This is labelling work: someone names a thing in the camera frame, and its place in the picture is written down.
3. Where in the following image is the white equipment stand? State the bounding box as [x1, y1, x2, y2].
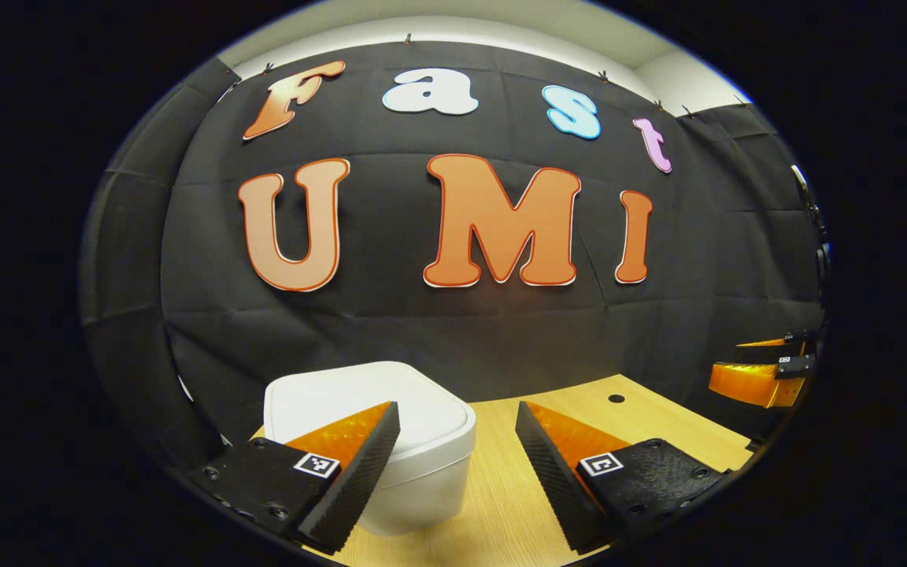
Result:
[789, 162, 832, 292]

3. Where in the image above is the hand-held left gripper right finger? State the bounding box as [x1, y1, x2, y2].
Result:
[515, 400, 730, 554]

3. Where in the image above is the wooden desktop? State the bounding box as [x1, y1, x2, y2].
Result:
[249, 374, 753, 567]

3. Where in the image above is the white desktop garbage bin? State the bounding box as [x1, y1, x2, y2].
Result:
[263, 361, 478, 538]

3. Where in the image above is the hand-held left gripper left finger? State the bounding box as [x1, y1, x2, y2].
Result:
[188, 401, 402, 554]

